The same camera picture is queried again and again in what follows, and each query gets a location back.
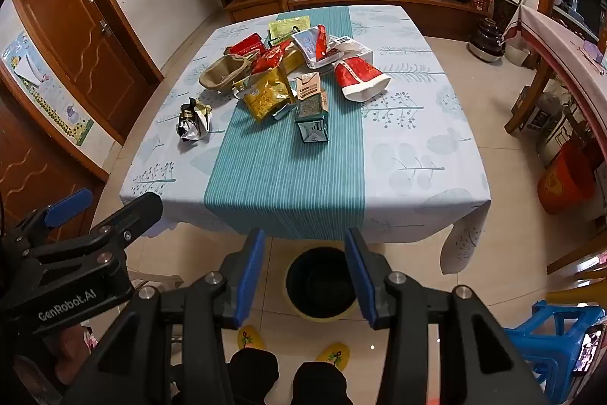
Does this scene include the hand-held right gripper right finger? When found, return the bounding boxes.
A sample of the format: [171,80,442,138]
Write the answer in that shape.
[344,227,546,405]

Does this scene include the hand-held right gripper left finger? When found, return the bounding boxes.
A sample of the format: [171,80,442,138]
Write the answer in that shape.
[61,227,266,405]

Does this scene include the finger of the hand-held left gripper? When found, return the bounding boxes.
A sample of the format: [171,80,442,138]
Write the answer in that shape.
[28,191,164,263]
[0,188,94,254]

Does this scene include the round dark bin yellow rim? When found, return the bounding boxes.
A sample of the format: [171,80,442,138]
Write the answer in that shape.
[283,246,361,320]

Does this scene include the silver foil wrapper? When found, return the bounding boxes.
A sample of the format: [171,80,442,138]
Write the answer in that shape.
[176,98,212,142]

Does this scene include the white paper box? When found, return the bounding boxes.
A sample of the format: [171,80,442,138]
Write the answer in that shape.
[329,35,373,66]

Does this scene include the yellow-green plastic pouch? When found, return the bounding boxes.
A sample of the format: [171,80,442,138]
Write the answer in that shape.
[268,18,311,43]

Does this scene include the person's left foot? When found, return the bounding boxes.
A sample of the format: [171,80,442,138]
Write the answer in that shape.
[228,348,280,405]

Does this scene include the person's foot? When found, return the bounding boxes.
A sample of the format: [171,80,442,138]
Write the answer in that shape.
[291,361,354,405]
[228,348,280,405]

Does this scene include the person's right foot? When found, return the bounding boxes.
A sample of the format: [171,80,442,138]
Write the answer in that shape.
[291,361,354,405]

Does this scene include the leaf printed teal tablecloth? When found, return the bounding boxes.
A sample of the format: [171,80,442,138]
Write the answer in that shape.
[118,4,491,275]

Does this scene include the brown wooden door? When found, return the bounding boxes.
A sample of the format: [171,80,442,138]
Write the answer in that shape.
[9,0,164,145]

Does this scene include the tan paper bag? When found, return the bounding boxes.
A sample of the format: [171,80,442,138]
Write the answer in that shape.
[199,54,252,91]

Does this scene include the yellow gold snack bag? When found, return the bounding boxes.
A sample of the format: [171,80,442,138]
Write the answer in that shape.
[232,68,297,123]

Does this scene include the green tea carton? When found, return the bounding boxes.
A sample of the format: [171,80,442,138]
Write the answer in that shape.
[294,73,330,145]

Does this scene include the red flat packet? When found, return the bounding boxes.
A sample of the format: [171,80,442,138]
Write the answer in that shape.
[228,34,266,57]

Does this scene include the red white fabric pouch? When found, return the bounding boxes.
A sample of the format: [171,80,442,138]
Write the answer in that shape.
[333,56,392,101]

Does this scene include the red patterned snack packet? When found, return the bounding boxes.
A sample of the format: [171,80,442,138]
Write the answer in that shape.
[250,42,292,76]

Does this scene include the blue plastic stool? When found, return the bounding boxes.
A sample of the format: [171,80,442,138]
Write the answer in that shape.
[503,301,607,405]

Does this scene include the yellow stool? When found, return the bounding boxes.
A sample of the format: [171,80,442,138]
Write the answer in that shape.
[545,277,607,306]

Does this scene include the wooden chair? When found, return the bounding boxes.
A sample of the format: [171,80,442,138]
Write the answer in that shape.
[545,239,607,274]

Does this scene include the orange plastic bucket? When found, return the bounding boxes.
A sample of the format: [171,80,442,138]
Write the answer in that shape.
[537,144,596,216]

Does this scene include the white printed snack packet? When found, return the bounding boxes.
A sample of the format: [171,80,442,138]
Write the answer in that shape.
[291,28,328,69]

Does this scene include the small wooden cabinet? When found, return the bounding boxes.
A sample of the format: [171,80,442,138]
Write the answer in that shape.
[224,0,291,24]

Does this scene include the slim red sachet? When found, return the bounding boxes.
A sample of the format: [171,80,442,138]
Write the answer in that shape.
[314,24,329,58]

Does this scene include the dark ceramic jar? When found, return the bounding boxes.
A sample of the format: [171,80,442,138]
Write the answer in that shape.
[469,18,506,63]

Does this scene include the long wooden television cabinet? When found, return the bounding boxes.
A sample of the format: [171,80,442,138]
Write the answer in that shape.
[285,0,494,40]

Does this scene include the white bucket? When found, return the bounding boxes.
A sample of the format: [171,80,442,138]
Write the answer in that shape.
[505,37,529,66]

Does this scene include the side table with pink cloth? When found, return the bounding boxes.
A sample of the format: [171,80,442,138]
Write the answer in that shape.
[505,4,607,178]

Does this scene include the colourful wall poster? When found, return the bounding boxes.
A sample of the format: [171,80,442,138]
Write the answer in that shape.
[0,30,93,147]

